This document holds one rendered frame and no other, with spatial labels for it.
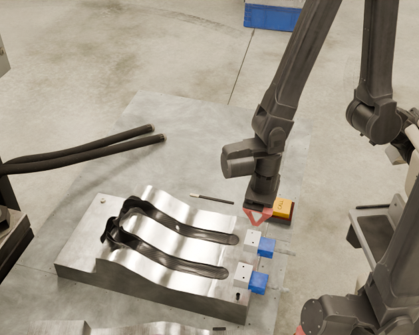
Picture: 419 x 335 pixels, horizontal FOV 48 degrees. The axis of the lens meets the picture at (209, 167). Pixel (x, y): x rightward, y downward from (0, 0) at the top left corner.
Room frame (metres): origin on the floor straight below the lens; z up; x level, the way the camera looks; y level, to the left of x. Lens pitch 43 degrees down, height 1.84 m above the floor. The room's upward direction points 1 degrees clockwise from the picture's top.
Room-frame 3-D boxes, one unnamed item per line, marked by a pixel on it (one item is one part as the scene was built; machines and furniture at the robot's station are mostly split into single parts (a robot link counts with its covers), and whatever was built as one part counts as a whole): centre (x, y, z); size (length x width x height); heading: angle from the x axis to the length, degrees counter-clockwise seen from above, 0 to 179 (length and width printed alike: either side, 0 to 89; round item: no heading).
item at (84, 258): (0.76, 0.11, 0.87); 0.50 x 0.26 x 0.14; 75
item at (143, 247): (0.75, 0.10, 0.92); 0.35 x 0.16 x 0.09; 75
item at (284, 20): (3.94, -0.59, 0.11); 0.61 x 0.41 x 0.22; 78
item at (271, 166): (0.75, -0.12, 1.18); 0.07 x 0.06 x 0.07; 106
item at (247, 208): (0.73, -0.12, 1.05); 0.07 x 0.07 x 0.09; 75
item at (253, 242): (0.74, -0.16, 0.89); 0.13 x 0.05 x 0.05; 76
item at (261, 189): (0.75, -0.12, 1.12); 0.10 x 0.07 x 0.07; 165
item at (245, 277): (0.63, -0.13, 0.89); 0.13 x 0.05 x 0.05; 74
